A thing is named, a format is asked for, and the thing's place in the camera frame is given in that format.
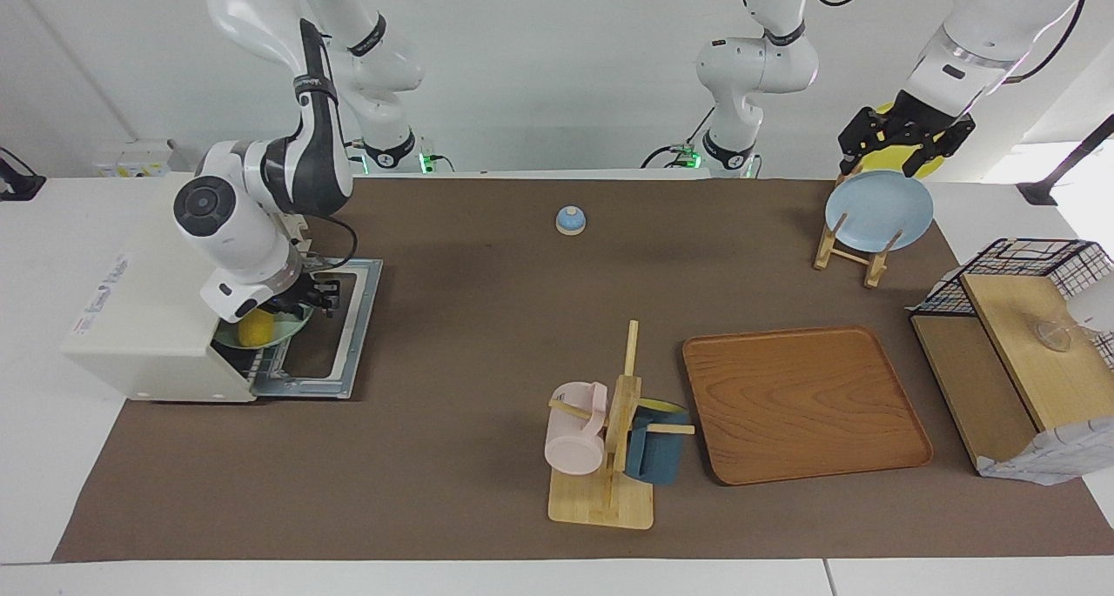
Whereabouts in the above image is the brown wooden tray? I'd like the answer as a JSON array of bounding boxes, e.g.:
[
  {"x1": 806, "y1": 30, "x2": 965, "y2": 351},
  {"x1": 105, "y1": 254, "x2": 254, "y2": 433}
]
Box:
[{"x1": 681, "y1": 325, "x2": 934, "y2": 486}]

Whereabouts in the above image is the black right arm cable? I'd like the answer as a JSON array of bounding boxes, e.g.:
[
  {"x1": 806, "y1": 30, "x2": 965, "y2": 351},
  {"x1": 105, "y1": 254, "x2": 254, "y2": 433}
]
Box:
[{"x1": 300, "y1": 213, "x2": 360, "y2": 273}]

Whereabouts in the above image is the yellow plate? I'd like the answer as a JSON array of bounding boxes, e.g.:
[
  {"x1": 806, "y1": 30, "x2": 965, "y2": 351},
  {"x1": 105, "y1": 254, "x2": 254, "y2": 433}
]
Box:
[{"x1": 873, "y1": 100, "x2": 947, "y2": 181}]

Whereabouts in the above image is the wooden plate rack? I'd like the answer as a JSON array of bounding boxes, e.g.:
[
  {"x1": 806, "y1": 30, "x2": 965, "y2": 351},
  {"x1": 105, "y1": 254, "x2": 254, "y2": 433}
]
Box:
[{"x1": 814, "y1": 174, "x2": 902, "y2": 289}]

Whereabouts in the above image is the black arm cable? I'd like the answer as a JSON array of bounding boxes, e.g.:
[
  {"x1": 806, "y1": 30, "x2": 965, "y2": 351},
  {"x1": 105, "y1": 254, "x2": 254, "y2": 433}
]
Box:
[
  {"x1": 1001, "y1": 0, "x2": 1091, "y2": 85},
  {"x1": 300, "y1": 213, "x2": 360, "y2": 273}
]

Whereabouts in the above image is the light blue plate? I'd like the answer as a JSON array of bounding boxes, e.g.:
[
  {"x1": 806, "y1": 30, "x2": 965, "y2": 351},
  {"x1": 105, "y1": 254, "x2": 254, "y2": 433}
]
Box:
[{"x1": 825, "y1": 170, "x2": 935, "y2": 252}]

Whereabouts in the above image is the white power box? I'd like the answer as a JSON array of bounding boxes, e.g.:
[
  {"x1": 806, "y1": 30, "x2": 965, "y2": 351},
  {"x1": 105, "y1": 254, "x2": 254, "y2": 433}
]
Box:
[{"x1": 92, "y1": 139, "x2": 188, "y2": 179}]

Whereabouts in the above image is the black clamp mount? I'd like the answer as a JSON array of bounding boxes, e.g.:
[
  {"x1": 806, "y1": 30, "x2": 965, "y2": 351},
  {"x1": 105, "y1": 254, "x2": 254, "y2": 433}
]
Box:
[{"x1": 0, "y1": 146, "x2": 46, "y2": 202}]

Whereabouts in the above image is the black wire basket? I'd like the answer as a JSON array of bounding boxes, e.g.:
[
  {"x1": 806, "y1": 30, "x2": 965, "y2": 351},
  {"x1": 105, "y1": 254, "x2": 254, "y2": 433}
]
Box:
[{"x1": 909, "y1": 238, "x2": 1114, "y2": 371}]

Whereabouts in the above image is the oven door with handle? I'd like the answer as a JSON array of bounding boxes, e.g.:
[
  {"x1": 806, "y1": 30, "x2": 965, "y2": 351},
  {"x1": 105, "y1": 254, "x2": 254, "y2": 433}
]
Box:
[{"x1": 252, "y1": 258, "x2": 384, "y2": 400}]

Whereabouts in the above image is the black camera stand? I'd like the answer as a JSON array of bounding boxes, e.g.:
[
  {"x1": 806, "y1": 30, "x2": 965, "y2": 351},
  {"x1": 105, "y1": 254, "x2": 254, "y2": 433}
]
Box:
[{"x1": 1018, "y1": 113, "x2": 1114, "y2": 207}]

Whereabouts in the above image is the white checked cloth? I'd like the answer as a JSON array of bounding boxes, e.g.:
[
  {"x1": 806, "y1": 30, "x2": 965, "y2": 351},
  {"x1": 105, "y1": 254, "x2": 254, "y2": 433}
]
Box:
[{"x1": 975, "y1": 418, "x2": 1114, "y2": 486}]

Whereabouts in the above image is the white rounded plastic object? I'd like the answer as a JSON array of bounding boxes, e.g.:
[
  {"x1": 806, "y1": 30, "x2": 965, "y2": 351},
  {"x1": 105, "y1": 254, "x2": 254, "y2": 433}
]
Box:
[{"x1": 1069, "y1": 274, "x2": 1114, "y2": 333}]

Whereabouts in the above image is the clear glass cup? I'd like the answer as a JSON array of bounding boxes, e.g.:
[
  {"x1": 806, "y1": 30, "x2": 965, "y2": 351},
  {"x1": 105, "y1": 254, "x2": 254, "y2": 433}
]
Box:
[{"x1": 1034, "y1": 316, "x2": 1077, "y2": 354}]

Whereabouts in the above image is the pink mug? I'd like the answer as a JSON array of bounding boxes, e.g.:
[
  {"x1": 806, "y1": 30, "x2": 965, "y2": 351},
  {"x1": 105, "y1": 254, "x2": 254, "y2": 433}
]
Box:
[{"x1": 544, "y1": 382, "x2": 608, "y2": 476}]

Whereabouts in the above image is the wooden shelf unit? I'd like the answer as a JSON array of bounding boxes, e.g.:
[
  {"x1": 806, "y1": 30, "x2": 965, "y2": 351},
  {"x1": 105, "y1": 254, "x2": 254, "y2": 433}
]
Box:
[{"x1": 909, "y1": 272, "x2": 1114, "y2": 473}]

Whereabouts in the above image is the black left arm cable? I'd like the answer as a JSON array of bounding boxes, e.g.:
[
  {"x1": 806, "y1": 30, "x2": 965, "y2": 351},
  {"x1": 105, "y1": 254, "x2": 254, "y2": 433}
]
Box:
[{"x1": 1001, "y1": 0, "x2": 1091, "y2": 85}]

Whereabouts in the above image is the large brown table mat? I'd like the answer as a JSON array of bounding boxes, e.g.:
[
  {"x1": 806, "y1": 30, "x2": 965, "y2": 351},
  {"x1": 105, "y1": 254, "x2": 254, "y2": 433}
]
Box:
[{"x1": 52, "y1": 177, "x2": 1114, "y2": 564}]

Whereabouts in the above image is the dark blue mug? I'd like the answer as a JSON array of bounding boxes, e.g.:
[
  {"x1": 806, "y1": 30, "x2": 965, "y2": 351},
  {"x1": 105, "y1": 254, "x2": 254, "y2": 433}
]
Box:
[{"x1": 624, "y1": 398, "x2": 690, "y2": 486}]

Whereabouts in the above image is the white toaster oven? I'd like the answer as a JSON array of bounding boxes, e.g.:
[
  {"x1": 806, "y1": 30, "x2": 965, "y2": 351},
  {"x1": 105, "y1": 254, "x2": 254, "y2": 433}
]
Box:
[{"x1": 61, "y1": 174, "x2": 312, "y2": 403}]

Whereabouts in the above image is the black left base cable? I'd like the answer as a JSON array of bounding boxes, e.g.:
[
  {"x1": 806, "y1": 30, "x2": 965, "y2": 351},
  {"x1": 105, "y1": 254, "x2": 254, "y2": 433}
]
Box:
[{"x1": 641, "y1": 107, "x2": 716, "y2": 170}]

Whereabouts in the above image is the wooden mug tree stand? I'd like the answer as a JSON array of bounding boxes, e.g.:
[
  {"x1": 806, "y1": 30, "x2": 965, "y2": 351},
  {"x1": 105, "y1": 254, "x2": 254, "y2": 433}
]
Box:
[{"x1": 548, "y1": 320, "x2": 697, "y2": 530}]

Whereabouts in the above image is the pale green plate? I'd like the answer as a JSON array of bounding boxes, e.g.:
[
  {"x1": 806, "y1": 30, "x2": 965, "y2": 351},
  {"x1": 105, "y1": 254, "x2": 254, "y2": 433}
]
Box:
[{"x1": 212, "y1": 303, "x2": 315, "y2": 352}]

